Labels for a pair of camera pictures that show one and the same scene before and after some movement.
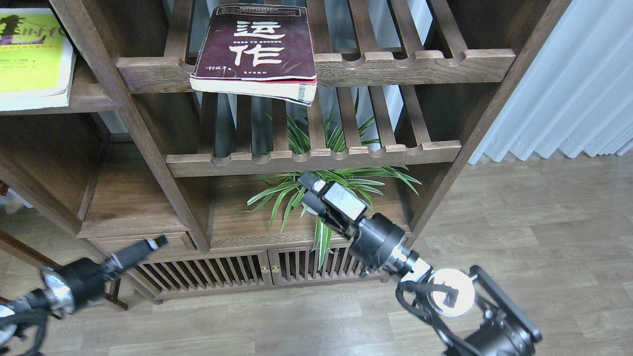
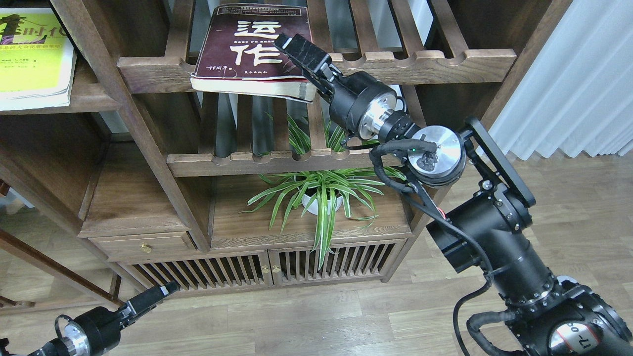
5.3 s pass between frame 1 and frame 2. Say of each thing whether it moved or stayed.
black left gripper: moved
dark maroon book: stayed
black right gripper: moved
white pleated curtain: stayed
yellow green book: stayed
